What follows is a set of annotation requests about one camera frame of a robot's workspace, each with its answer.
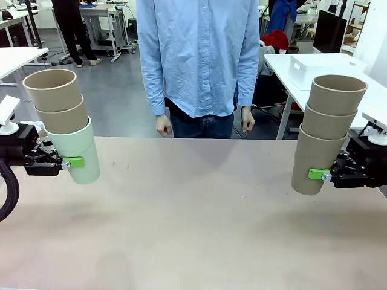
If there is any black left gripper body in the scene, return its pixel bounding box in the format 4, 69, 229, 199
0, 122, 66, 176

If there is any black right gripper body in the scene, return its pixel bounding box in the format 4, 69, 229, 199
329, 129, 387, 190

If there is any pale green cup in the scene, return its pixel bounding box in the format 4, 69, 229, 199
44, 116, 102, 185

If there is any white plastic basket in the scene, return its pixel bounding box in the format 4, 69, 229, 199
287, 54, 368, 91

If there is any person's right forearm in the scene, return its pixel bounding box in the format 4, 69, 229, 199
140, 60, 167, 117

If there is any person's left forearm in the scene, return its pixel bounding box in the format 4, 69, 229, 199
237, 57, 260, 108

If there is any person's left hand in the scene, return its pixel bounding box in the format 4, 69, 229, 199
241, 106, 256, 133

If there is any person's right hand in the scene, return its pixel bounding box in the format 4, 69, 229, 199
155, 114, 173, 137

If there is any white desk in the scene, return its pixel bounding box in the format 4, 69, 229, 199
262, 53, 387, 140
77, 2, 122, 64
0, 47, 50, 87

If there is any black office chair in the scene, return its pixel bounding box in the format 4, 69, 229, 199
252, 72, 291, 121

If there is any black stand pole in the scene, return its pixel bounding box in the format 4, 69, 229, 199
25, 0, 43, 49

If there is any person in black trousers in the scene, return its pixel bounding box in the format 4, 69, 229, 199
51, 0, 102, 68

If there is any red plush garment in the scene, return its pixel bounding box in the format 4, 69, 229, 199
260, 29, 290, 51

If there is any black computer monitor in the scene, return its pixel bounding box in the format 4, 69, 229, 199
313, 8, 348, 55

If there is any person in light blue shirt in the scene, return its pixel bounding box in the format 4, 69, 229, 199
135, 0, 261, 140

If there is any blue jacket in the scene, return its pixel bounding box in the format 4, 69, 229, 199
270, 0, 299, 40

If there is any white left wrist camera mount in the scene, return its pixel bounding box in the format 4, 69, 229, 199
0, 95, 21, 135

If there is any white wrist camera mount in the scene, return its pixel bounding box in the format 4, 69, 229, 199
0, 95, 21, 135
362, 111, 387, 144

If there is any black braided cable hose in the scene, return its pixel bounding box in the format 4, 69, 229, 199
0, 159, 21, 223

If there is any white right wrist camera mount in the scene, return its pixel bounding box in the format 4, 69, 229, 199
362, 111, 387, 144

